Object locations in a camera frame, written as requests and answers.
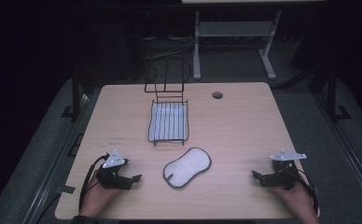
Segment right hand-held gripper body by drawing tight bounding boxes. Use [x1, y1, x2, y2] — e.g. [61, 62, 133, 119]
[264, 148, 308, 191]

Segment grey tape strip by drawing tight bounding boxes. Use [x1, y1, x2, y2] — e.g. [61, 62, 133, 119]
[55, 185, 77, 195]

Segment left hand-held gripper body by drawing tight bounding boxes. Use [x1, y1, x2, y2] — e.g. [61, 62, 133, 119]
[95, 148, 132, 190]

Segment black wire dish rack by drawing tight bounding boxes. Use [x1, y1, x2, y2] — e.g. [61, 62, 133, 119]
[144, 55, 192, 147]

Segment black metal post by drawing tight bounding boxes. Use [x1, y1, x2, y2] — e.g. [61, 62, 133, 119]
[61, 66, 83, 123]
[325, 66, 353, 123]

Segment white metal table frame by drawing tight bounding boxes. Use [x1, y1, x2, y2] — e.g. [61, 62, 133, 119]
[192, 8, 284, 81]

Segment white dark-edged sponge pad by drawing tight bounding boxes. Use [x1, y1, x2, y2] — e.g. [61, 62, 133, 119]
[162, 147, 213, 190]

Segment black cable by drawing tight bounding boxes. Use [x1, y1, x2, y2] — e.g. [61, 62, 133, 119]
[78, 153, 111, 213]
[294, 167, 319, 217]

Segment bundle of floor cables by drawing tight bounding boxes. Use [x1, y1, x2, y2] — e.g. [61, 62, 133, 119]
[143, 35, 199, 62]

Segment white tray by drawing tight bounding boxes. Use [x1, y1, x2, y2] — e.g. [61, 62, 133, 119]
[148, 102, 188, 143]

